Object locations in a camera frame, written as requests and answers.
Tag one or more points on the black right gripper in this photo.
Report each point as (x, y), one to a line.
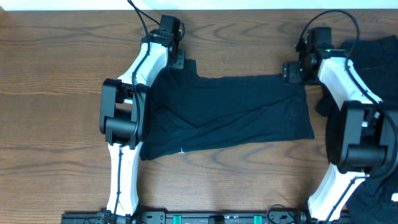
(289, 74)

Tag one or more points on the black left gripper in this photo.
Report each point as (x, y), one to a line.
(181, 64)

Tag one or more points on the dark green t-shirt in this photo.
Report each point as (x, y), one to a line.
(193, 113)

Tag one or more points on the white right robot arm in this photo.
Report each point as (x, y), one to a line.
(361, 144)

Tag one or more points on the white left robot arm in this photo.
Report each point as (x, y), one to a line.
(125, 118)

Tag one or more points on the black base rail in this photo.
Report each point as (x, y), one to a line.
(275, 214)

